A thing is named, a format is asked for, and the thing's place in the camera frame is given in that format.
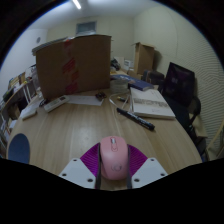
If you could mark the large brown cardboard box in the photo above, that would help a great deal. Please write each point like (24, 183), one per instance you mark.
(75, 65)

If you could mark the pink computer mouse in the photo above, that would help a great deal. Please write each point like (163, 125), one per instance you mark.
(114, 157)

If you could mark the open brown cardboard box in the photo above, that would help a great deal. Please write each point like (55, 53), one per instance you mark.
(143, 58)

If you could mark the white remote control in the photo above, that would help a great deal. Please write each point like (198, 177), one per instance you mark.
(56, 103)

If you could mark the white open book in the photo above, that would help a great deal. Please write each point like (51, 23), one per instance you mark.
(150, 103)

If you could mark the shelf unit with books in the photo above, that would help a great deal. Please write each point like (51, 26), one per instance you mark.
(13, 100)

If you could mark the black office chair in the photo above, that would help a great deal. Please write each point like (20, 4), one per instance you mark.
(181, 90)

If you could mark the fluorescent ceiling light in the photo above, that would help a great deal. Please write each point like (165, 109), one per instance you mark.
(76, 4)

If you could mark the dark blue book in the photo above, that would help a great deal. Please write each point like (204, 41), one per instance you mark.
(141, 86)

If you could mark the white flat box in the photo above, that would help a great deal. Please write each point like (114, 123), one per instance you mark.
(28, 112)

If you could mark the small dark clip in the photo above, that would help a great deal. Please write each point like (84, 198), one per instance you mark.
(100, 96)

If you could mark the black marker pen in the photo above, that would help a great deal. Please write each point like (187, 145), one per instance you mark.
(135, 118)

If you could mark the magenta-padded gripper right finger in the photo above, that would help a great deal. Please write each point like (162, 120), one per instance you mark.
(146, 170)

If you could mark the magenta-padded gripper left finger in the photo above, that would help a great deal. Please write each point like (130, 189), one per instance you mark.
(78, 171)

